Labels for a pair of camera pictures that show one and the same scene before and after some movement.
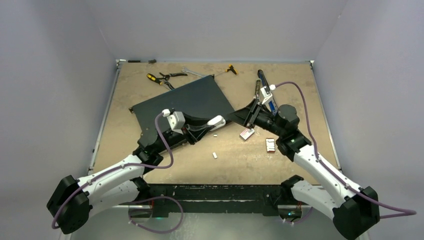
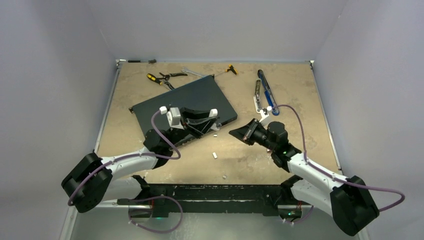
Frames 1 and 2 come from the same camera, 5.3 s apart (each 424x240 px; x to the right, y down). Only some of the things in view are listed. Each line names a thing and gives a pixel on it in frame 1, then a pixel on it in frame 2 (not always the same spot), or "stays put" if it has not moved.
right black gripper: [247, 116] -> [246, 132]
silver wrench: [186, 70] stays put
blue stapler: [265, 83] stays put
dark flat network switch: [204, 99] stays put
